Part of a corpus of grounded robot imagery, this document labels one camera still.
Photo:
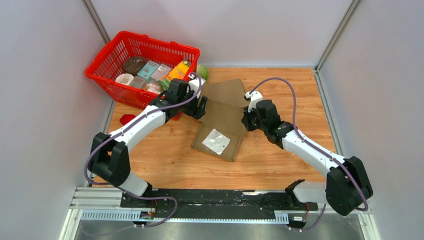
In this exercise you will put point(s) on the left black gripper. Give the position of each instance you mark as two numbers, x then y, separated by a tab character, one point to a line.
196	112

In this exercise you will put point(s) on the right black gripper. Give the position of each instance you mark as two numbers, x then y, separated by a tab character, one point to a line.
246	117

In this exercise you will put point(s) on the small cardboard sheet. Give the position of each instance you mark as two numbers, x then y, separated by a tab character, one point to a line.
226	119

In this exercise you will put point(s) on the clear plastic packet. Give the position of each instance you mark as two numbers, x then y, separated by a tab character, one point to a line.
216	141

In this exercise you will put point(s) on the large brown cardboard box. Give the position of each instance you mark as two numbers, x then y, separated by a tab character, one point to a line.
230	92

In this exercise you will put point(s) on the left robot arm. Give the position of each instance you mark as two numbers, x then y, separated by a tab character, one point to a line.
110	153

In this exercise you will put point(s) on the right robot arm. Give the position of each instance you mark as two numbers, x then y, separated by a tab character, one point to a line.
346	187

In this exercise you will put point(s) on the grey small box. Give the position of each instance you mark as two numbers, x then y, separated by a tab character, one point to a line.
160	73

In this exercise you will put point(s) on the teal small box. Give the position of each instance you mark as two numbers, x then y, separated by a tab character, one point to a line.
147	70

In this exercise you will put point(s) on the grey pink box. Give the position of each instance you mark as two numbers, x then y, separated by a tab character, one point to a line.
138	82

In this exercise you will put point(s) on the green cabbage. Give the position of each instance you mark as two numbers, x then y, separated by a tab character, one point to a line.
202	71

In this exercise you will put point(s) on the green carton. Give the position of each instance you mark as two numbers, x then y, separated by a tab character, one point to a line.
164	84

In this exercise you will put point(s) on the yellow orange juice carton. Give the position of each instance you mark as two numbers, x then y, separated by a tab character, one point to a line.
178	72

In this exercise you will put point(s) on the pink white packet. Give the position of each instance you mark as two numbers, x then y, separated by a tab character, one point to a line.
153	88

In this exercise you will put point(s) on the red bell pepper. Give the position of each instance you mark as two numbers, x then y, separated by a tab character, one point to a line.
126	118

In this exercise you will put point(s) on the white round roll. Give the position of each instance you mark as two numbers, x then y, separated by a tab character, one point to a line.
125	79

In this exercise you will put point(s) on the red plastic shopping basket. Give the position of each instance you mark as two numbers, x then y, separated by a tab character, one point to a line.
108	63

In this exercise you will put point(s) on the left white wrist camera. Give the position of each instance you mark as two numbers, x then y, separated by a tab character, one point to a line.
196	84

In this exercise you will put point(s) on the aluminium frame post right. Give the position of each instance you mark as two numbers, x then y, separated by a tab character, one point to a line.
352	8

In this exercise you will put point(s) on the aluminium frame post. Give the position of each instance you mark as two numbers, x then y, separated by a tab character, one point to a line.
352	8
93	14

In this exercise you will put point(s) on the aluminium frame post left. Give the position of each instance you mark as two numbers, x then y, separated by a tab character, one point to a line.
93	14

